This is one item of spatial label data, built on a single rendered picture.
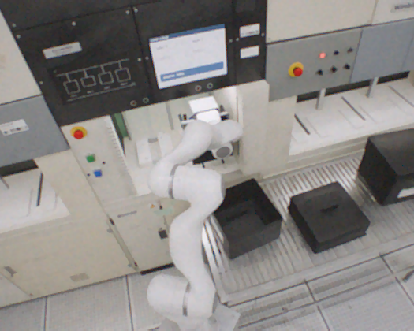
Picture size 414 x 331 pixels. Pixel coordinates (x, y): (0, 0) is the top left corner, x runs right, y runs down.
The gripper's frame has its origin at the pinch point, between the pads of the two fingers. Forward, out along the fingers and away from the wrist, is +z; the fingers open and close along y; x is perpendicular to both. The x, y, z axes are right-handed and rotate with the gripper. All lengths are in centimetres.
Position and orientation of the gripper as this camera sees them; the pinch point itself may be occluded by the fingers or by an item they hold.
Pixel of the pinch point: (203, 108)
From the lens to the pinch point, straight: 152.6
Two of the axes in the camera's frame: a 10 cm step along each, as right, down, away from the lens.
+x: -0.8, -6.9, -7.2
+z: -2.5, -6.8, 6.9
